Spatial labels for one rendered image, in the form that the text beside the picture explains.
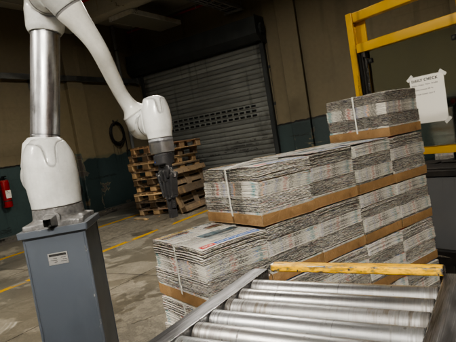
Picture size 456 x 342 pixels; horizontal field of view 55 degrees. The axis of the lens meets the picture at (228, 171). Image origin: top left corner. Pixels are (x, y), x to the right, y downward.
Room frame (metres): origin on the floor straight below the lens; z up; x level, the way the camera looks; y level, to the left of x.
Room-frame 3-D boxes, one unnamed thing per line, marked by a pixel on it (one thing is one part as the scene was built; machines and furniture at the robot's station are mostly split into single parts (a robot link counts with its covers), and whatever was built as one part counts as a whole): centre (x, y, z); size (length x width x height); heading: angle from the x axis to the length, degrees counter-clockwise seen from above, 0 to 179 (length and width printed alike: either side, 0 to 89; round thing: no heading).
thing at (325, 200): (2.02, -0.33, 0.86); 0.38 x 0.29 x 0.04; 36
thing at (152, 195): (8.66, 1.16, 0.65); 1.33 x 0.94 x 1.30; 151
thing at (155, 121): (1.62, 0.23, 1.30); 0.13 x 0.11 x 0.16; 28
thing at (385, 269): (1.08, -0.26, 0.81); 0.43 x 0.03 x 0.02; 57
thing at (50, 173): (1.41, 0.56, 1.17); 0.18 x 0.16 x 0.22; 28
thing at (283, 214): (1.75, -0.17, 0.86); 0.29 x 0.16 x 0.04; 125
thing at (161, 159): (1.61, 0.22, 1.12); 0.08 x 0.07 x 0.09; 36
